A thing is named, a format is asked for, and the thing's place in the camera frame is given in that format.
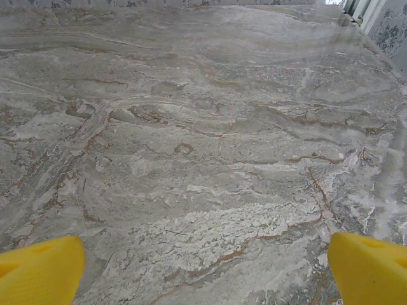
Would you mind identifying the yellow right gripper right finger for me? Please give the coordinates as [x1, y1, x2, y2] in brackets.
[328, 232, 407, 305]

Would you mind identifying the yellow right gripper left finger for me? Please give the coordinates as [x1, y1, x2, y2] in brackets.
[0, 235, 86, 305]

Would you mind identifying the aluminium enclosure frame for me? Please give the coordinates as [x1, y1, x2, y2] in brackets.
[324, 0, 382, 36]

